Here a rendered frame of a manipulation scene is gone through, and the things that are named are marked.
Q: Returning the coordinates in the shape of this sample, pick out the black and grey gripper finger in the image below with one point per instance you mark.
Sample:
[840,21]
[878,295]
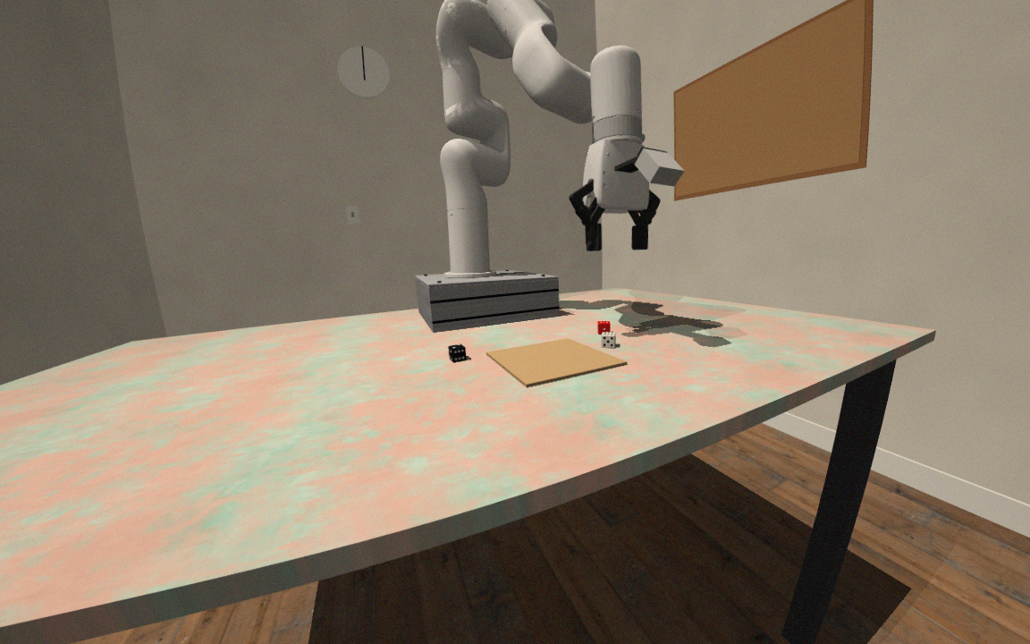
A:
[642,220]
[593,229]

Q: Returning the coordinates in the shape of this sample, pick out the tan flat mat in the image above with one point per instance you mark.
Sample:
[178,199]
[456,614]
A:
[542,363]

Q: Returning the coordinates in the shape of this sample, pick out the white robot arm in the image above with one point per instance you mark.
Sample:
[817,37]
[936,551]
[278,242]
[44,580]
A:
[551,81]

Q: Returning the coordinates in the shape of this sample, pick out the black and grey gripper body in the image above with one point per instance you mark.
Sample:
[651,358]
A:
[615,189]

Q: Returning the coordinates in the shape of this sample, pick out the black die with white pips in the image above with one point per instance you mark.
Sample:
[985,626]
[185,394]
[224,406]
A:
[457,352]

